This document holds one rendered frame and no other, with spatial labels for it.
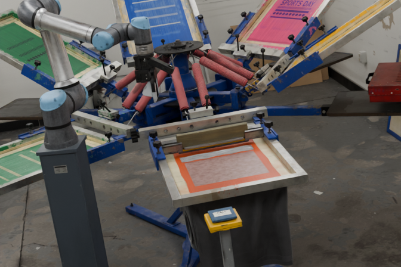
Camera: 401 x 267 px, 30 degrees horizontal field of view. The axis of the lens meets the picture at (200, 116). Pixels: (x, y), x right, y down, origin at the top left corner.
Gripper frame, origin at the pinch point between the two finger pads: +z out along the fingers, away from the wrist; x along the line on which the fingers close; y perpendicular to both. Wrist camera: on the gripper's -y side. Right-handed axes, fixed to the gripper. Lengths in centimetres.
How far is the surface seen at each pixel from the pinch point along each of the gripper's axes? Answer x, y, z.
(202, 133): -38, -13, 32
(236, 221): 41, -31, 41
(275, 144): -29, -48, 37
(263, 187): 15, -42, 40
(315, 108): -100, -71, 44
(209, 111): -68, -14, 30
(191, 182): -1.2, -9.5, 40.8
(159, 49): -120, 16, 5
